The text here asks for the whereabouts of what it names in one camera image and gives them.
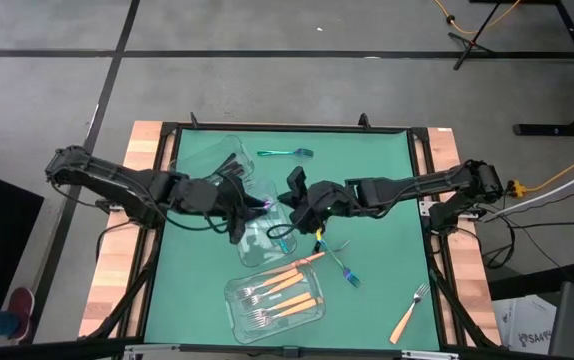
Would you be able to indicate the clear plastic bin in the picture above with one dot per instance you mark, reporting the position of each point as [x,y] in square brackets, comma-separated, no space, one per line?
[207,150]
[262,250]
[312,320]

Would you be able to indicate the green table mat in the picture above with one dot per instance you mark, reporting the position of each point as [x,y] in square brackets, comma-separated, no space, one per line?
[377,150]

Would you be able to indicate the black tripod stand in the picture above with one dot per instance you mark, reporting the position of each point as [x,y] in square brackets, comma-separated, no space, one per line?
[476,35]

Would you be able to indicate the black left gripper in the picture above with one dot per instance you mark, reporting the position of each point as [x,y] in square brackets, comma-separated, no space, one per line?
[204,197]

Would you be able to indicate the right wooden side board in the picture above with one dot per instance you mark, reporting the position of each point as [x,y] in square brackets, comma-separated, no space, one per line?
[439,142]

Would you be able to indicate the left wooden side board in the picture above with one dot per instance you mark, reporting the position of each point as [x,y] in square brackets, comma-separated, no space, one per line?
[142,137]

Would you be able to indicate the black stand frame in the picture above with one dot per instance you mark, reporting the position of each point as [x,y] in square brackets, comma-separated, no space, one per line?
[557,129]

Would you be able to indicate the black table frame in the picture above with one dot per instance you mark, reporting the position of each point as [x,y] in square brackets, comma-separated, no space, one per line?
[267,126]

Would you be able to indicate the white printed box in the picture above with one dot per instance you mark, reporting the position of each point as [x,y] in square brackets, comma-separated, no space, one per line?
[522,325]

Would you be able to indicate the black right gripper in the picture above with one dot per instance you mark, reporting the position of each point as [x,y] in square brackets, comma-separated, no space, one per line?
[327,202]

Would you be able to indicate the person's foot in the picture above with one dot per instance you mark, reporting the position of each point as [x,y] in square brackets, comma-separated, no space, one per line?
[21,305]

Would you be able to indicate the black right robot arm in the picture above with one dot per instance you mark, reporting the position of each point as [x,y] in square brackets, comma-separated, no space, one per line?
[417,187]

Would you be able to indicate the white conduit strip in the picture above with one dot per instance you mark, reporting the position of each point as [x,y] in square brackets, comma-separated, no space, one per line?
[557,186]

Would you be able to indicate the silver metal bracket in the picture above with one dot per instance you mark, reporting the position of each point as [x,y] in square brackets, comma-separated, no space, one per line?
[152,348]
[427,355]

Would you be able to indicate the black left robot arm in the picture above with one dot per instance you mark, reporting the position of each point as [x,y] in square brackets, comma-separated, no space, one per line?
[117,182]

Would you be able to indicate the wooden side board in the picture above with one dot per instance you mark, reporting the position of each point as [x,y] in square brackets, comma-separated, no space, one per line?
[142,137]
[439,142]

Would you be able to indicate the black frame bracket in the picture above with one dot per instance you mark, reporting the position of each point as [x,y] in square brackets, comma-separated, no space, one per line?
[194,121]
[364,121]

